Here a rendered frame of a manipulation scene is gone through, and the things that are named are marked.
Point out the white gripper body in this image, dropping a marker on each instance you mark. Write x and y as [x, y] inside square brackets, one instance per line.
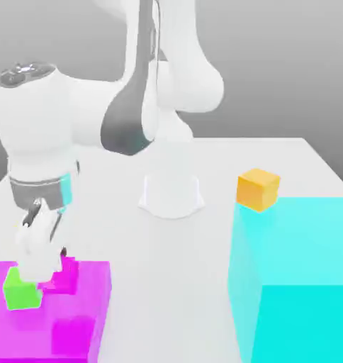
[36, 252]

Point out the small green cube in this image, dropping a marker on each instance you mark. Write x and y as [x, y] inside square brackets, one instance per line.
[19, 296]

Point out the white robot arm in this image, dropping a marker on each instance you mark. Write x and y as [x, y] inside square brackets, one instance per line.
[41, 119]

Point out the small magenta cube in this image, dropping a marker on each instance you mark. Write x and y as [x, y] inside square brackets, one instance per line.
[72, 336]
[65, 279]

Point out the small orange cube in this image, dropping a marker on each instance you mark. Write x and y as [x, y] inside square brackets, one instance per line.
[258, 190]

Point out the large magenta box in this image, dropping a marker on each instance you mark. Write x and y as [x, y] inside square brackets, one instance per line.
[24, 334]

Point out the large cyan box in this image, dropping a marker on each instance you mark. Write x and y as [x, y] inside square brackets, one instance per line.
[296, 283]

